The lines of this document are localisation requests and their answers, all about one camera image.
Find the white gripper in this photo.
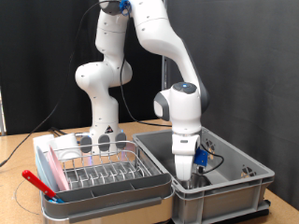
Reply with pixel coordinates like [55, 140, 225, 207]
[173, 153, 196, 189]

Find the metal cup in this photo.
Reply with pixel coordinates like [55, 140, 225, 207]
[177, 173, 213, 190]

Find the pink plate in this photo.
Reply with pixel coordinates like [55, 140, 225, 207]
[46, 145, 71, 191]

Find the dish drying rack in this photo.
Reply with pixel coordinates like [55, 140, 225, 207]
[39, 155, 176, 224]

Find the grey plastic crate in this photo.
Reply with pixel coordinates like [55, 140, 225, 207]
[132, 125, 276, 224]

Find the black platform under crate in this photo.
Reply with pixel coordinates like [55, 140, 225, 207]
[174, 207, 271, 224]

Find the grey cutlery holder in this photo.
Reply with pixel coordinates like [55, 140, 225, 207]
[41, 173, 173, 213]

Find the vertical metal pole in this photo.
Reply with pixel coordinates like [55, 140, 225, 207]
[162, 56, 169, 91]

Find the white mug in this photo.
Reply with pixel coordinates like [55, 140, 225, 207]
[47, 133, 82, 161]

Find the blue utensil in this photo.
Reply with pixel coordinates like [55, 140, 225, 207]
[46, 196, 65, 205]

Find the light blue plate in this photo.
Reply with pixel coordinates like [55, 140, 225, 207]
[35, 146, 60, 194]

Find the white box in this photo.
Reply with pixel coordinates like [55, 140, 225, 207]
[32, 133, 55, 156]

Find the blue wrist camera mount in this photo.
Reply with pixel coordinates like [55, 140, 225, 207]
[193, 147, 209, 174]

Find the metal wire dish rack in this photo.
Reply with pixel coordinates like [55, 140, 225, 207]
[41, 140, 163, 192]

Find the black cable bundle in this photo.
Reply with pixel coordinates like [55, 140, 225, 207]
[48, 126, 68, 137]

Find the red handled utensil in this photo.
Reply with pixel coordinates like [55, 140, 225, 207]
[21, 169, 59, 200]

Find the black camera cable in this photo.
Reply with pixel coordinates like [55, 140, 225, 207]
[0, 0, 225, 175]

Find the blue cable clip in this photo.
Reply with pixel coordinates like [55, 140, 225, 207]
[119, 0, 133, 17]

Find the metal frame post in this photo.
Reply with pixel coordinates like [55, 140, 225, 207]
[0, 87, 7, 136]

